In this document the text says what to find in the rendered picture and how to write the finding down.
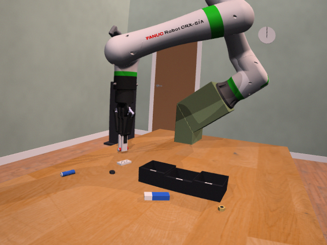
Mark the brass hex nut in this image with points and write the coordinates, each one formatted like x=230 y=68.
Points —
x=221 y=208

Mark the white domino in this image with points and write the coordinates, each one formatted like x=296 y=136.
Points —
x=124 y=162

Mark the blue aa battery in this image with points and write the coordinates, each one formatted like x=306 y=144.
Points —
x=66 y=173

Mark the blue and white eraser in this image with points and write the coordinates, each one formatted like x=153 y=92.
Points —
x=156 y=196

